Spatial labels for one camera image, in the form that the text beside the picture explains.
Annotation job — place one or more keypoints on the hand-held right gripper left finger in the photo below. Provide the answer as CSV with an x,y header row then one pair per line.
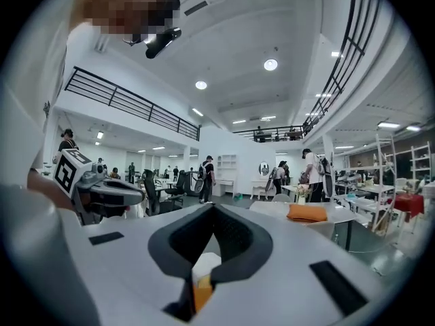
x,y
129,267

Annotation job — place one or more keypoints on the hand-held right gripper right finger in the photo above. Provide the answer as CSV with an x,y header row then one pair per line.
x,y
289,284

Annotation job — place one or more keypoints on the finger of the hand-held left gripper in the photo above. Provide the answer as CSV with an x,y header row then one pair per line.
x,y
119,197
119,183

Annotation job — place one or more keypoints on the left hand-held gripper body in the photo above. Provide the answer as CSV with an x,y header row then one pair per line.
x,y
66,175

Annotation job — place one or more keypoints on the orange cushion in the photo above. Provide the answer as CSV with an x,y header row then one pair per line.
x,y
202,294

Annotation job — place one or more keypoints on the person's left forearm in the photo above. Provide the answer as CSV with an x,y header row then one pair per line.
x,y
44,185

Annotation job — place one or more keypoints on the black office chair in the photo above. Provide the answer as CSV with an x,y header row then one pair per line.
x,y
178,185
151,192

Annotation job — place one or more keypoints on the folded orange cloth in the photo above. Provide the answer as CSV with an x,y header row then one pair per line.
x,y
306,213

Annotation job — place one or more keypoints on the black balcony railing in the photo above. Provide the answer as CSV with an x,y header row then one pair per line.
x,y
136,105
343,56

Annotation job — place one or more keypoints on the white table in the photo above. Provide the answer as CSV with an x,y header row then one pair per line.
x,y
340,216

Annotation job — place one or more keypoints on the person's beige shirt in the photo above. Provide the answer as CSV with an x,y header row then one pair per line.
x,y
30,97

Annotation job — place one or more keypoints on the white vanity with mirror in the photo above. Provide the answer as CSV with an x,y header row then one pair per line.
x,y
263,182

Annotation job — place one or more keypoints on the white shelf cabinet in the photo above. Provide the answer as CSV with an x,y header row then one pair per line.
x,y
226,173

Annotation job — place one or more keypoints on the round ceiling lamp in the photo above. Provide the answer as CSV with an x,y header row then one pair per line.
x,y
270,64
200,85

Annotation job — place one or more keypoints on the tall white shelf rack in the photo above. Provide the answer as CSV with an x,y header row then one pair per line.
x,y
385,182

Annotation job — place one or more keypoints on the red tablecloth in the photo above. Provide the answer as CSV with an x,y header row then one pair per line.
x,y
408,204

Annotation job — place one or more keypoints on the person's head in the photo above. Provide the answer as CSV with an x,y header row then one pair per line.
x,y
129,5

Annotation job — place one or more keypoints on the black head-worn camera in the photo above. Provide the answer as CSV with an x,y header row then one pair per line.
x,y
159,44

